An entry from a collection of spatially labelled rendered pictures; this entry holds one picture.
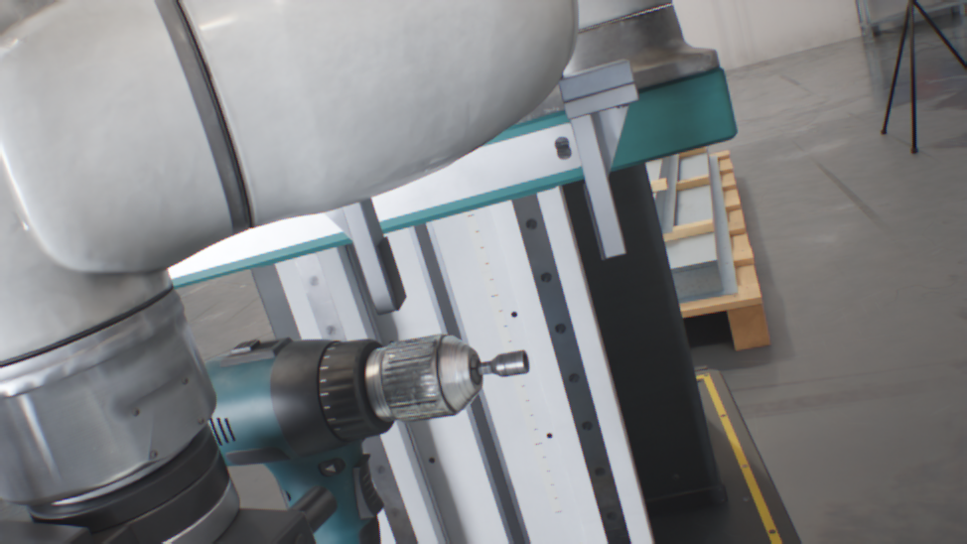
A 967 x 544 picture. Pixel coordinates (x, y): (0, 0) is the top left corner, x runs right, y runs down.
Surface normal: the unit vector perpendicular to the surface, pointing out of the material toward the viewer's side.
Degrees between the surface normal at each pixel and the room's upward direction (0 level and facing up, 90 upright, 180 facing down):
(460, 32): 96
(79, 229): 102
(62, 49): 74
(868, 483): 0
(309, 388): 64
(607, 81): 90
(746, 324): 90
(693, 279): 90
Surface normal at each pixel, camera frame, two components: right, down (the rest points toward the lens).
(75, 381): 0.42, 0.09
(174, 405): 0.85, -0.13
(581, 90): -0.11, 0.27
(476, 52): 0.49, 0.29
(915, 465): -0.29, -0.93
